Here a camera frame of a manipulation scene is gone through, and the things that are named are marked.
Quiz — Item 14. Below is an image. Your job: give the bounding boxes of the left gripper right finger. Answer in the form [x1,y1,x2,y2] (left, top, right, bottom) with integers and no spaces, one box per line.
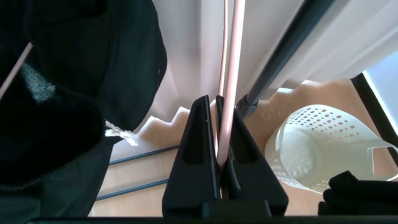
[215,95,289,218]

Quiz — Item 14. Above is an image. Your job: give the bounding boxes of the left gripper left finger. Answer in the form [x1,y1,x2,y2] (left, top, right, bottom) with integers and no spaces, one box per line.
[161,95,222,218]

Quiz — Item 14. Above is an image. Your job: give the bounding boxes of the black garment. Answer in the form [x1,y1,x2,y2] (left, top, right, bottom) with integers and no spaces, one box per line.
[0,0,168,218]
[317,170,398,217]

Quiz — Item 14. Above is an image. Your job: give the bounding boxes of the pink clothes hanger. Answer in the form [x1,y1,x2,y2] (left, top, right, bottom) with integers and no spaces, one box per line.
[0,42,34,101]
[214,0,246,169]

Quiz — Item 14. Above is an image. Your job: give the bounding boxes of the white laundry basket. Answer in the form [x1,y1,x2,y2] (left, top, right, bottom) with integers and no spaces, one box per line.
[264,104,398,194]

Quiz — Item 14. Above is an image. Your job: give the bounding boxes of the black clothes rack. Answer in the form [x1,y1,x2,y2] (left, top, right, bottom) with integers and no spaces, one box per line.
[95,0,337,202]

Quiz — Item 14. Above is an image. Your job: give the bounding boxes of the beige curtain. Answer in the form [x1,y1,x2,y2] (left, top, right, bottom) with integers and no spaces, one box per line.
[133,0,398,131]

